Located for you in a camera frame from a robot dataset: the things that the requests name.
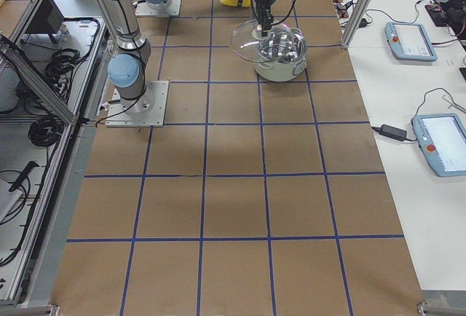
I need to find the aluminium frame post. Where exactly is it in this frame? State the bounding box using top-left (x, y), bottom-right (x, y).
top-left (341, 0), bottom-right (371, 49)

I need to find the pale green steel pot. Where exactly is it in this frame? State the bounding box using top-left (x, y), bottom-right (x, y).
top-left (254, 27), bottom-right (307, 82)

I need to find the glass pot lid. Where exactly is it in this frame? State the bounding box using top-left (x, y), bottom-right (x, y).
top-left (231, 19), bottom-right (296, 63)

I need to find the black power adapter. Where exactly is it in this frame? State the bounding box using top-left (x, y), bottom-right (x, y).
top-left (379, 124), bottom-right (407, 141)

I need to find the near blue teach pendant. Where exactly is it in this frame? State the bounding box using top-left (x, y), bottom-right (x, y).
top-left (411, 113), bottom-right (465, 177)

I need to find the far blue teach pendant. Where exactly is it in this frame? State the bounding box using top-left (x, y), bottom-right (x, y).
top-left (384, 22), bottom-right (438, 63)

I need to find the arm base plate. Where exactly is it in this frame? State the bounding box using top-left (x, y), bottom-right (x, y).
top-left (104, 81), bottom-right (169, 127)
top-left (134, 0), bottom-right (181, 17)

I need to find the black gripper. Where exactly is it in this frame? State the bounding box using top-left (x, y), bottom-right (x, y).
top-left (254, 0), bottom-right (281, 37)

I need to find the blue teach pendant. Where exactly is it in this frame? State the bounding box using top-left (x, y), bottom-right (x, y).
top-left (384, 22), bottom-right (438, 63)
top-left (411, 113), bottom-right (465, 177)

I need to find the yellow corn cob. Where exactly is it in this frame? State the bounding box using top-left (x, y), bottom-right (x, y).
top-left (221, 0), bottom-right (251, 7)

